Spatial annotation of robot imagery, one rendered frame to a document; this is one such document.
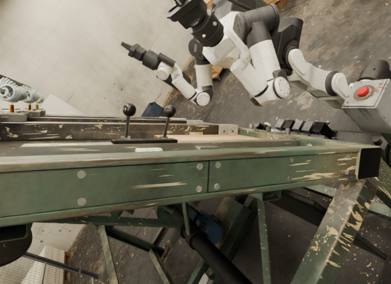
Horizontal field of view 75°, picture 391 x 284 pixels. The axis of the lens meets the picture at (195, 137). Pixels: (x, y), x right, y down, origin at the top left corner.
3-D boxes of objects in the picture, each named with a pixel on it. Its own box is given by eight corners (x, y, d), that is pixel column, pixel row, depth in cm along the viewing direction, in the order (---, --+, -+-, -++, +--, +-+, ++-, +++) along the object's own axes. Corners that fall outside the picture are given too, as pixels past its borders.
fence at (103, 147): (297, 149, 104) (298, 140, 104) (21, 162, 63) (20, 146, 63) (288, 148, 109) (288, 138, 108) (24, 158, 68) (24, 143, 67)
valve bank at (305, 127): (358, 138, 121) (331, 110, 111) (345, 164, 119) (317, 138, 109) (281, 129, 165) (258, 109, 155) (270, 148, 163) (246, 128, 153)
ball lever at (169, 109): (170, 145, 81) (179, 109, 74) (159, 145, 80) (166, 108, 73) (167, 138, 84) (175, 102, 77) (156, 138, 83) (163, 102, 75)
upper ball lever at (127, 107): (132, 146, 76) (138, 107, 69) (119, 146, 75) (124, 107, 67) (130, 138, 79) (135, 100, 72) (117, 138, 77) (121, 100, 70)
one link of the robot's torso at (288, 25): (290, 28, 142) (266, 17, 134) (309, 21, 130) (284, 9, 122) (280, 77, 143) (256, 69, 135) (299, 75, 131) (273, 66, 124)
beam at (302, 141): (379, 177, 87) (383, 146, 86) (357, 180, 82) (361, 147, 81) (167, 127, 285) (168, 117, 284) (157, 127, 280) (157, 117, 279)
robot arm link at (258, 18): (273, 45, 102) (262, 12, 102) (282, 35, 93) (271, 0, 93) (245, 52, 102) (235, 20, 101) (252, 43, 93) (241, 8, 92)
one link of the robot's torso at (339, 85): (353, 97, 177) (309, 70, 156) (384, 96, 160) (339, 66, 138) (347, 118, 177) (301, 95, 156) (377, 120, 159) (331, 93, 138)
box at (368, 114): (410, 107, 91) (390, 77, 84) (397, 135, 90) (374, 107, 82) (375, 107, 102) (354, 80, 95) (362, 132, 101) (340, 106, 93)
